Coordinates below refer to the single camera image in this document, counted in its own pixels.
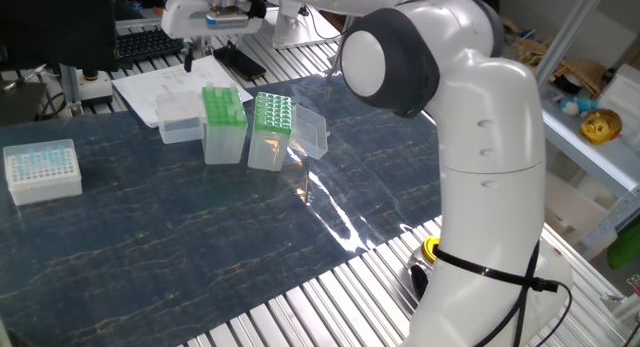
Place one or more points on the aluminium frame post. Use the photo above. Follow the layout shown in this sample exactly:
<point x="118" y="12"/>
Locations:
<point x="71" y="87"/>
<point x="570" y="32"/>

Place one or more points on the black box device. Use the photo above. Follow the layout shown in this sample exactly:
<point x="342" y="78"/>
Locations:
<point x="20" y="102"/>

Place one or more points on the white paper sheet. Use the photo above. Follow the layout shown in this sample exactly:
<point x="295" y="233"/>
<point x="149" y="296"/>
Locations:
<point x="150" y="82"/>

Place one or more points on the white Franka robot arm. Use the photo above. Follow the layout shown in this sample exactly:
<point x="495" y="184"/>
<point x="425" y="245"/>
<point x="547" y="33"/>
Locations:
<point x="490" y="137"/>

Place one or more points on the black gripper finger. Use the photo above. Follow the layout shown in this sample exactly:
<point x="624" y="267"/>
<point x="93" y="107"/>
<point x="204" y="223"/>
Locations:
<point x="188" y="59"/>
<point x="231" y="44"/>

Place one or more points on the white stand base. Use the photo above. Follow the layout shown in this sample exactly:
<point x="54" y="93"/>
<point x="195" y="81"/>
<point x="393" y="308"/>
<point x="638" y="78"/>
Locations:
<point x="97" y="92"/>

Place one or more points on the glass jar gold lid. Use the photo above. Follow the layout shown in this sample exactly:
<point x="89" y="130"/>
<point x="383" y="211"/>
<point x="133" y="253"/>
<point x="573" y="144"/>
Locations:
<point x="429" y="249"/>

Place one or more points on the silver metal bar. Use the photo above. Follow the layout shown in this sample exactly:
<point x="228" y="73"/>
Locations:
<point x="22" y="78"/>

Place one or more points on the aluminium frame rail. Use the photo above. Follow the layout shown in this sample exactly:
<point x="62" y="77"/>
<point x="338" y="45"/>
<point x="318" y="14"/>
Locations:
<point x="140" y="22"/>

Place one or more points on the white tip box blue tips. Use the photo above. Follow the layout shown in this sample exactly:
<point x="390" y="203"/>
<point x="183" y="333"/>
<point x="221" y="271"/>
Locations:
<point x="45" y="187"/>

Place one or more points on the translucent tip box green rack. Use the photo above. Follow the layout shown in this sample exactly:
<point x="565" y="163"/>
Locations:
<point x="267" y="152"/>
<point x="225" y="142"/>

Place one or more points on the black smartphone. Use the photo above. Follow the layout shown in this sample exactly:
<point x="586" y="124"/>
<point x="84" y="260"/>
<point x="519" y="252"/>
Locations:
<point x="245" y="64"/>

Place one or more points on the grey slotted angle beam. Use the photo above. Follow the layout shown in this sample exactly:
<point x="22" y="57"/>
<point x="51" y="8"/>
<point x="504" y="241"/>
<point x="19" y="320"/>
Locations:
<point x="610" y="222"/>

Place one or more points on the orange object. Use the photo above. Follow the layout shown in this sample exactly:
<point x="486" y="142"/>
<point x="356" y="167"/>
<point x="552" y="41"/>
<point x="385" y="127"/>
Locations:
<point x="159" y="11"/>

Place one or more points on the dark marble pattern mat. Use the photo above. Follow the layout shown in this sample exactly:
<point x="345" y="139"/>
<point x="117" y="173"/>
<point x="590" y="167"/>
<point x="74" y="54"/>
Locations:
<point x="150" y="237"/>

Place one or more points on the white metal shelf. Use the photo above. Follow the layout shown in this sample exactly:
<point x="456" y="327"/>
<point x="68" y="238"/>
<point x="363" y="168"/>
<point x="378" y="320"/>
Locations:
<point x="600" y="162"/>

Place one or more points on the black keyboard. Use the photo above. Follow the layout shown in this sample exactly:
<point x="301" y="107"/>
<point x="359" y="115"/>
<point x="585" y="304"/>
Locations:
<point x="145" y="44"/>

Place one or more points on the white pedestal metal base plate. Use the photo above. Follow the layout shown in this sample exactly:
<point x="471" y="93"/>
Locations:
<point x="295" y="34"/>

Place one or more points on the blue white toy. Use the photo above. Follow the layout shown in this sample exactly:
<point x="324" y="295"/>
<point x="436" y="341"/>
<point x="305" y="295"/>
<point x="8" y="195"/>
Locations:
<point x="577" y="105"/>

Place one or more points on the golden toy figure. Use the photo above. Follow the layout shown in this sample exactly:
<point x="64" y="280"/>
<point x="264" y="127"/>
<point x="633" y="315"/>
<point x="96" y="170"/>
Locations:
<point x="600" y="126"/>

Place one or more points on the white foam block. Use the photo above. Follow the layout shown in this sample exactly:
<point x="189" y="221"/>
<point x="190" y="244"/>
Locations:
<point x="575" y="212"/>

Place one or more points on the black monitor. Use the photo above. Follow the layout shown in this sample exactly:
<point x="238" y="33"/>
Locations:
<point x="50" y="27"/>

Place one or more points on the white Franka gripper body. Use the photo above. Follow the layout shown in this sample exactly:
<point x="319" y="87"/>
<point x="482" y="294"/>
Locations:
<point x="180" y="19"/>

